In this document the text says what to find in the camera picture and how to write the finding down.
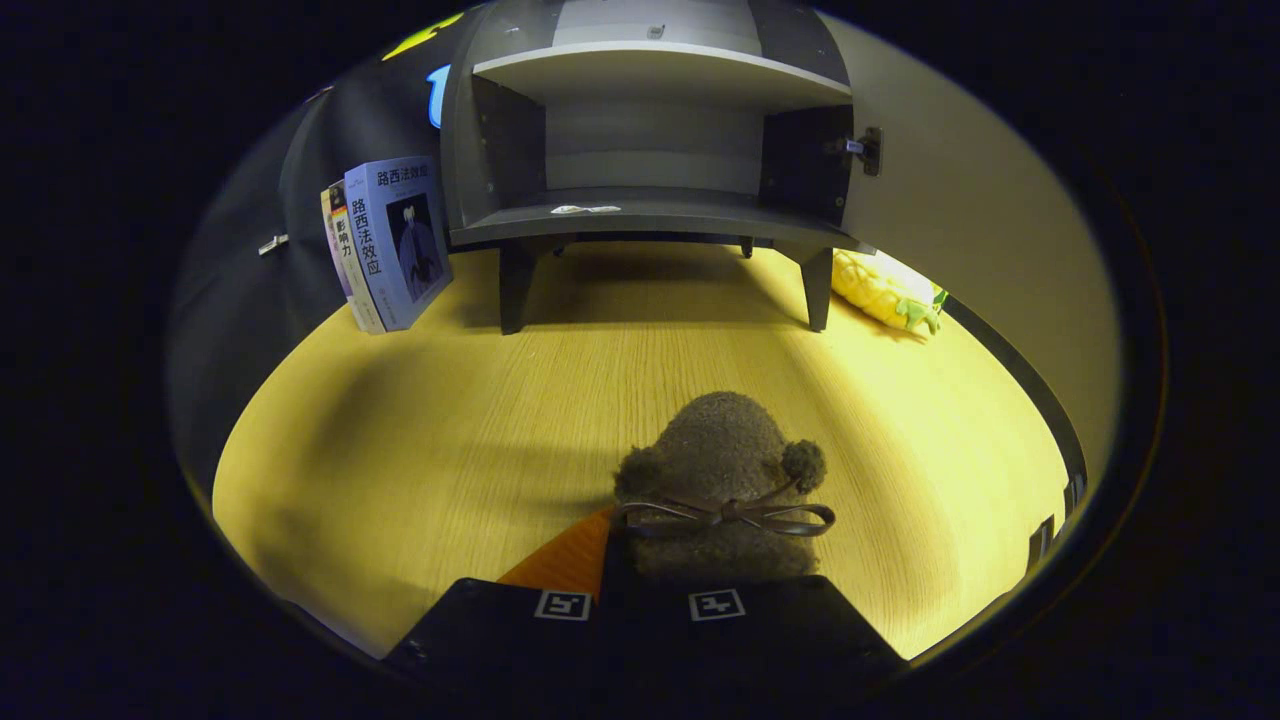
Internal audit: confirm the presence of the yellow plush toy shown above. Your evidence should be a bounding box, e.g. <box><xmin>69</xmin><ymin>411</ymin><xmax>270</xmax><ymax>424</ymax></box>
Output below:
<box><xmin>832</xmin><ymin>248</ymin><xmax>949</xmax><ymax>336</ymax></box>

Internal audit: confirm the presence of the black backdrop cloth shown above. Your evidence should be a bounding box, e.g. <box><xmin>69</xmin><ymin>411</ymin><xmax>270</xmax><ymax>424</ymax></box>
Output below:
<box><xmin>170</xmin><ymin>10</ymin><xmax>471</xmax><ymax>481</ymax></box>

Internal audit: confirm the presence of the metal door hinge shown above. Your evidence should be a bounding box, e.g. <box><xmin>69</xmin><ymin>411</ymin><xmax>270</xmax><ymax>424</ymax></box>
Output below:
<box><xmin>830</xmin><ymin>127</ymin><xmax>883</xmax><ymax>178</ymax></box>

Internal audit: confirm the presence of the grey shoe cabinet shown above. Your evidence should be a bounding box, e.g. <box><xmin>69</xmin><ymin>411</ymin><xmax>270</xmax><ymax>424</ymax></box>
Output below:
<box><xmin>440</xmin><ymin>0</ymin><xmax>866</xmax><ymax>336</ymax></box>

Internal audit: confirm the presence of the blue cover book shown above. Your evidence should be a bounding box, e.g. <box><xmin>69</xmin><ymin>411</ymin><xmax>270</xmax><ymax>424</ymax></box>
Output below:
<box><xmin>344</xmin><ymin>155</ymin><xmax>454</xmax><ymax>333</ymax></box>

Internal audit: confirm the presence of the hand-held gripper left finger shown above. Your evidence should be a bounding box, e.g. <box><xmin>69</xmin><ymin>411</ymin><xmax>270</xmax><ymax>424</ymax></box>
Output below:
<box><xmin>385</xmin><ymin>505</ymin><xmax>616</xmax><ymax>693</ymax></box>

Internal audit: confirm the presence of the beige shoe cabinet door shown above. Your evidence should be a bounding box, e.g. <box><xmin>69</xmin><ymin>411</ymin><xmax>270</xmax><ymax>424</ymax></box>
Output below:
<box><xmin>815</xmin><ymin>10</ymin><xmax>1123</xmax><ymax>521</ymax></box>

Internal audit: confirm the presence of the brown fuzzy shoe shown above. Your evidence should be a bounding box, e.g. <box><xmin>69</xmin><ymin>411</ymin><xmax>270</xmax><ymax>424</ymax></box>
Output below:
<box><xmin>612</xmin><ymin>390</ymin><xmax>837</xmax><ymax>586</ymax></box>

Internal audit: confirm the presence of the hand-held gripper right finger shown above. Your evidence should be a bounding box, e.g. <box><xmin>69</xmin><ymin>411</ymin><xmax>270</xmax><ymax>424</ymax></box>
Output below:
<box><xmin>600</xmin><ymin>574</ymin><xmax>907</xmax><ymax>701</ymax></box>

